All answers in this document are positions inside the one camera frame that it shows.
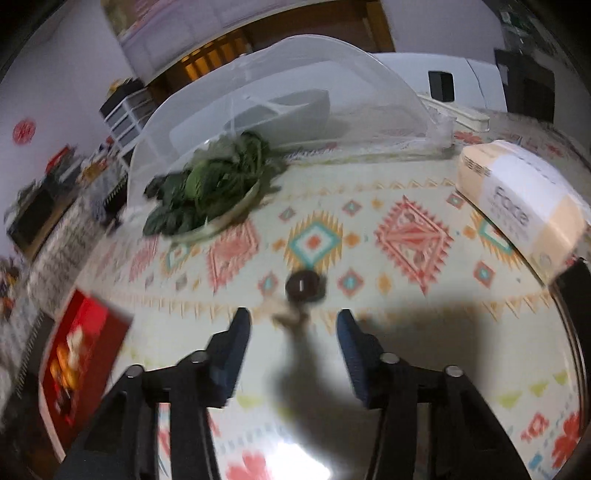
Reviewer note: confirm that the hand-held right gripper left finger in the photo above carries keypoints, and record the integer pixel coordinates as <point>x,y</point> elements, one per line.
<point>235,355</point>

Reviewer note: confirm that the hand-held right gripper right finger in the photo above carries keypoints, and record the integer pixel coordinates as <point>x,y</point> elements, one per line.
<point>351,360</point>

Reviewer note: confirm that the small dark brown date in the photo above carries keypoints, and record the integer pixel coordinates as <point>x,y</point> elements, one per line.
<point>304,286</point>

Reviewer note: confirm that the red tray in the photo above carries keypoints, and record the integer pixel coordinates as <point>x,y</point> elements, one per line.
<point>99,323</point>

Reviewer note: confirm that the patterned tablecloth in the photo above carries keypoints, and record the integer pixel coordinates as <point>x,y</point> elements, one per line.
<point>369,277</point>

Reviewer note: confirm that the metal plate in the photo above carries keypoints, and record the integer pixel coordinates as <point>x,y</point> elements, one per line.
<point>231,218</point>

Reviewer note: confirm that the dark leafy greens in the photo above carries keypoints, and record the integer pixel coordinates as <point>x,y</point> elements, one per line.
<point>212,184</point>

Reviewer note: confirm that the beige tissue pack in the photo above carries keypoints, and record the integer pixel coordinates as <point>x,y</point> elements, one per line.
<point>521,198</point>

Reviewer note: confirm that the black microwave oven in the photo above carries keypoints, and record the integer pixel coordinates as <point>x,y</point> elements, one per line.
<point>32,217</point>

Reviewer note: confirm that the clear plastic cup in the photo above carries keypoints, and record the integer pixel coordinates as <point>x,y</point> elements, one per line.
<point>442,131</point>

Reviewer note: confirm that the white plastic drawer tower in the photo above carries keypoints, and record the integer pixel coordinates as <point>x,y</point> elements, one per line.
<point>131,122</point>

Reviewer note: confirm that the red flat box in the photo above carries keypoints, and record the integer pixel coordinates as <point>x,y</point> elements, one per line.
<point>60,159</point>

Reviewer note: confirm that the white long tray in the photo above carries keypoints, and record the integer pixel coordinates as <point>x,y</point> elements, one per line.
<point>457,115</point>

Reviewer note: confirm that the black storage box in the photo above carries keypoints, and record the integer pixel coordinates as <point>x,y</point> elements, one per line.
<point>115,99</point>

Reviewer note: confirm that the white mesh food cover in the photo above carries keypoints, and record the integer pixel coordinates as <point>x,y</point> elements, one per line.
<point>323,69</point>

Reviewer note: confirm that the white appliance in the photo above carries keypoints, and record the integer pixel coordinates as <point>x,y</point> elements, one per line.
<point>480,78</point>

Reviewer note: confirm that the black appliance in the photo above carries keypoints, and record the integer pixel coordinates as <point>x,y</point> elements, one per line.
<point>526,87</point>

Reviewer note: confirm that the brown wooden door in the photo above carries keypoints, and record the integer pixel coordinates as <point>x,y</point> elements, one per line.
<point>277,27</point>

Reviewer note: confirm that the red paper-cut wall decoration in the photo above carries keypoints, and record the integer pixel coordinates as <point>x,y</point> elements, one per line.
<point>24,131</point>

